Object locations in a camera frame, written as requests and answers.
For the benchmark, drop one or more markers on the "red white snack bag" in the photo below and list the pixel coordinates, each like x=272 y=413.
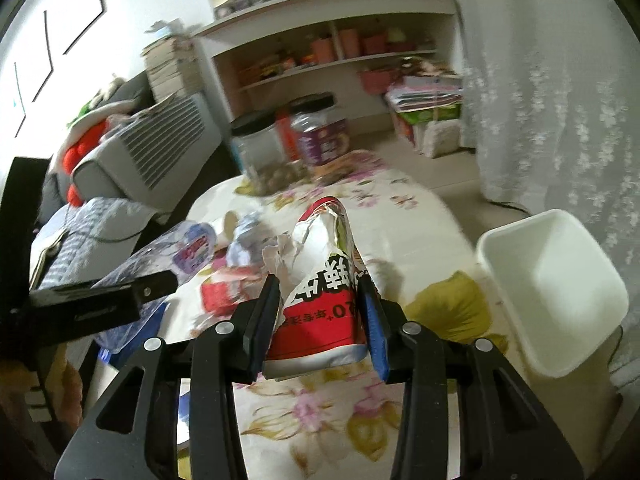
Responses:
x=318 y=266

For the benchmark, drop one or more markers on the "white fluffy mat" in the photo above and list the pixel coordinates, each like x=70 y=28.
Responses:
x=441 y=138

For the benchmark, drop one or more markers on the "grey quilted cloth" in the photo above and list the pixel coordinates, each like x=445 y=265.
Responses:
x=81 y=244

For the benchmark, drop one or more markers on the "white embroidered lace curtain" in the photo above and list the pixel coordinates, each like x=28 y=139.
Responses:
x=552 y=104

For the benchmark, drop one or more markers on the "crushed clear plastic bottle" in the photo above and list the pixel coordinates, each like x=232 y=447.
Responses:
x=183 y=250

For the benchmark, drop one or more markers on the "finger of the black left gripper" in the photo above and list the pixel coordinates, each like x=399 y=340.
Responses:
x=69 y=312

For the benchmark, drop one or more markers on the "white plastic trash bin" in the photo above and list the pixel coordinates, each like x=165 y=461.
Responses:
x=562 y=294

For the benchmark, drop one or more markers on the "stack of colourful papers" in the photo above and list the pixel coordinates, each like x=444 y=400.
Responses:
x=425 y=91

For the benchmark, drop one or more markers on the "white slatted air appliance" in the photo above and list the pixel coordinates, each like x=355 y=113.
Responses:
x=154 y=159

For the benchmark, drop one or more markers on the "white wall shelf unit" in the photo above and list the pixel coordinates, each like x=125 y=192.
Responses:
x=273 y=53

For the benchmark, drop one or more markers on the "stack of books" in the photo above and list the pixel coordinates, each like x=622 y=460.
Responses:
x=171 y=65

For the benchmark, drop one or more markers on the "floral white tablecloth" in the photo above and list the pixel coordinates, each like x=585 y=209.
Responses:
x=319 y=410

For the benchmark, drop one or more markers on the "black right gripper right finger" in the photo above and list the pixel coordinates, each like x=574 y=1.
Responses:
x=467 y=413

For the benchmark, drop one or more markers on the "red white wrapper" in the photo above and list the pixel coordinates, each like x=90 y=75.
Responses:
x=225 y=288

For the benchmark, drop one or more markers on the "purple label jar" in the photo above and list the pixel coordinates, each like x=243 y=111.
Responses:
x=320 y=127

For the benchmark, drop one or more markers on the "clear jar black lid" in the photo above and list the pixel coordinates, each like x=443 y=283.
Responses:
x=256 y=143

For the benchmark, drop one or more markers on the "red stuffed toy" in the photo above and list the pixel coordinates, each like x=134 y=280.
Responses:
x=87 y=142

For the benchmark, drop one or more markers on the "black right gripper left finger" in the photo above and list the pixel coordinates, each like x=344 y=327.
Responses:
x=131 y=431

